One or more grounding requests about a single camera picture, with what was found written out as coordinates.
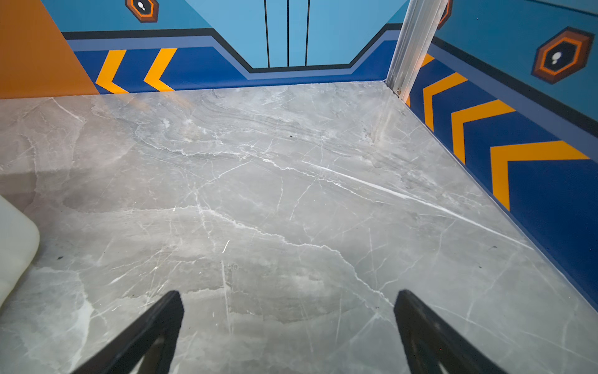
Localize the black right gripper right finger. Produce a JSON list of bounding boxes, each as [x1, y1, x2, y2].
[[393, 289, 504, 373]]

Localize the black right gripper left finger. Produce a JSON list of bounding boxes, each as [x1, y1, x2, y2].
[[74, 291, 185, 373]]

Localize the white plastic bin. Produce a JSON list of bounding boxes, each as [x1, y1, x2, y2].
[[0, 197, 40, 305]]

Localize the aluminium corner post right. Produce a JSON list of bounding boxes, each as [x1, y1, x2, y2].
[[386, 0, 449, 103]]

